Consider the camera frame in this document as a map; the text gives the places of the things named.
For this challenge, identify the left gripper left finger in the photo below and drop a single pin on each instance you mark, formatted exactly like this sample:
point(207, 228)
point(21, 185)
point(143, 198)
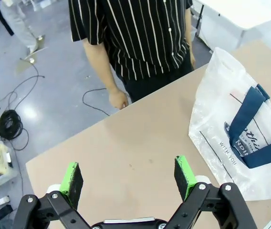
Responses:
point(74, 181)

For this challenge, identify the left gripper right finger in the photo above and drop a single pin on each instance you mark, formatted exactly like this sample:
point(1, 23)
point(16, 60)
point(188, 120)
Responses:
point(185, 176)

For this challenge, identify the person's right forearm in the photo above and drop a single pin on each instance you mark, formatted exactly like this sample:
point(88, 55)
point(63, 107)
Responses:
point(99, 64)

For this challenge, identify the person's left forearm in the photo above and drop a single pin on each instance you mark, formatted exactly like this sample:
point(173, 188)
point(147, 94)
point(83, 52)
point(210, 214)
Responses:
point(189, 28)

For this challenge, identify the person's right hand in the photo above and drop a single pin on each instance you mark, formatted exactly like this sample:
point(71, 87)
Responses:
point(117, 100)

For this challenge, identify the person's left hand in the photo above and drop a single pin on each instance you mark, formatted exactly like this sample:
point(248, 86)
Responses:
point(192, 60)

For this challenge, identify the white storage bin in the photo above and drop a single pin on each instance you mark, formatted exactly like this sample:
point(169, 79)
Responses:
point(5, 177)

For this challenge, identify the flat metal stand base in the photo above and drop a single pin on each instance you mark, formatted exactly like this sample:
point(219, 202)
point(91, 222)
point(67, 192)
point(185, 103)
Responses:
point(28, 63)

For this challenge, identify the person torso black striped shirt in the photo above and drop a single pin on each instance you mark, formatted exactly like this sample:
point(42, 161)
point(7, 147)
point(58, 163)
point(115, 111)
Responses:
point(138, 35)

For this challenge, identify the white background table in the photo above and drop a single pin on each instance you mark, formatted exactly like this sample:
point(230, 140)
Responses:
point(233, 14)

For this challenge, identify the bystander in grey trousers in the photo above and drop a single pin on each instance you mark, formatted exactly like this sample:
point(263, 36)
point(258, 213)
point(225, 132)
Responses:
point(18, 21)

